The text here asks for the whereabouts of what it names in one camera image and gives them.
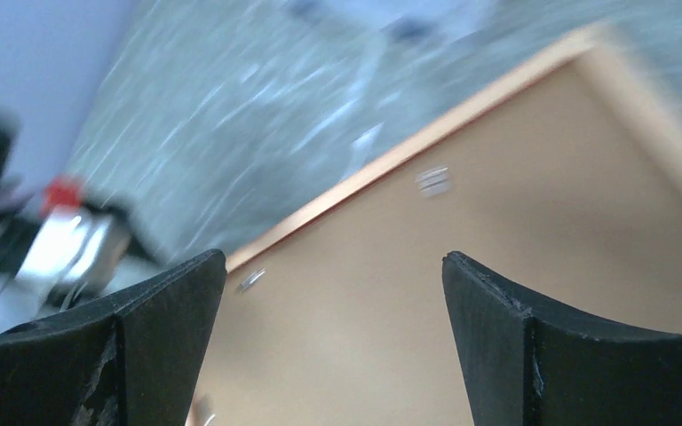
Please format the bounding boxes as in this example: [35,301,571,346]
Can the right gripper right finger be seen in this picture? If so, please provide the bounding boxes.
[442,251,682,425]

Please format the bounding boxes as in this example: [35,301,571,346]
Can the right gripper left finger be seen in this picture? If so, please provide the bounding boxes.
[0,249,226,425]

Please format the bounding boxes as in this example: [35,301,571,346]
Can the brown backing board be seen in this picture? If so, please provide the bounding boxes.
[197,66,682,425]

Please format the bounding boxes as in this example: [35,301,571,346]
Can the wooden picture frame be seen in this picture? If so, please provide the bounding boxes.
[226,21,682,272]

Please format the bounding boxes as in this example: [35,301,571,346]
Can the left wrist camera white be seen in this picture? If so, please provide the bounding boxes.
[15,177,131,295]

